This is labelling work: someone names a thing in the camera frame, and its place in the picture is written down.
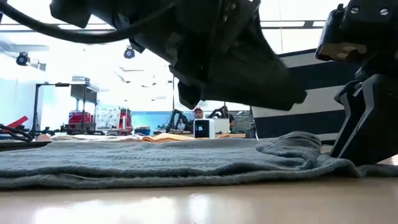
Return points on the red cabinet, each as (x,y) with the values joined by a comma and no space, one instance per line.
(81,119)

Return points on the white device with blue display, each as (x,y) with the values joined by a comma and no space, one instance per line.
(204,128)

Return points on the white plaid towel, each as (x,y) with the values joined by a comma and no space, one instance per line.
(93,137)

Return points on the black ceiling spotlight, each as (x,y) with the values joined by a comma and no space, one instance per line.
(23,58)
(129,53)

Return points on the long ceiling light bar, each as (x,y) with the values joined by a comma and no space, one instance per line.
(31,26)

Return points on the navy white striped fabric bin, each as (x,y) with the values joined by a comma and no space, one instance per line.
(311,102)

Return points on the background wooden workbench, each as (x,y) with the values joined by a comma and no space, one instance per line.
(236,135)

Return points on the red rolling cart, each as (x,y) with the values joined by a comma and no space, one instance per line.
(126,119)

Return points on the dark grey towel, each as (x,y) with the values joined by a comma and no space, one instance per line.
(155,161)

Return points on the black aluminium table frame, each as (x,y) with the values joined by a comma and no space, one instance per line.
(25,145)

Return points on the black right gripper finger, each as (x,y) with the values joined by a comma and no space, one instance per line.
(379,124)
(348,109)

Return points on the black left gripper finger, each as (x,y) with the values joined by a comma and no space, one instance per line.
(255,81)
(189,96)

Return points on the orange towel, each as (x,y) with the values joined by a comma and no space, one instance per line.
(168,137)

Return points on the person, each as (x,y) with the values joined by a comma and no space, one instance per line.
(198,113)
(226,115)

